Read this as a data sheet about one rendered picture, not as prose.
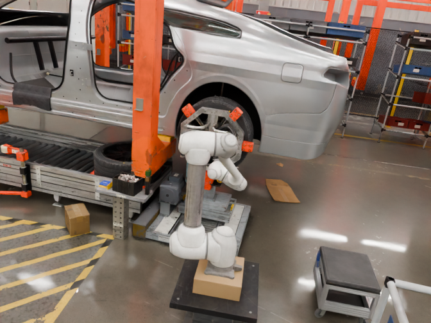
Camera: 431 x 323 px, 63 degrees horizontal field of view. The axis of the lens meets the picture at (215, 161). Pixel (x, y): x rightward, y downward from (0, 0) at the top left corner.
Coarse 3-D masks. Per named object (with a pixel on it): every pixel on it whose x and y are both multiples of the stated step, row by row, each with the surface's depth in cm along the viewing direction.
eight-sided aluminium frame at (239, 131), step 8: (200, 112) 292; (208, 112) 291; (216, 112) 294; (224, 112) 288; (184, 120) 298; (232, 120) 289; (240, 128) 294; (240, 136) 292; (240, 144) 295; (240, 152) 297; (232, 160) 301
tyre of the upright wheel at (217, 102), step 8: (216, 96) 314; (200, 104) 299; (208, 104) 297; (216, 104) 296; (224, 104) 295; (232, 104) 300; (240, 120) 296; (248, 120) 305; (248, 128) 298; (248, 136) 299; (240, 160) 308
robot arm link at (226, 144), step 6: (216, 138) 189; (222, 138) 187; (228, 138) 187; (234, 138) 188; (216, 144) 188; (222, 144) 187; (228, 144) 186; (234, 144) 187; (216, 150) 189; (222, 150) 189; (228, 150) 188; (234, 150) 191; (222, 156) 197; (228, 156) 198
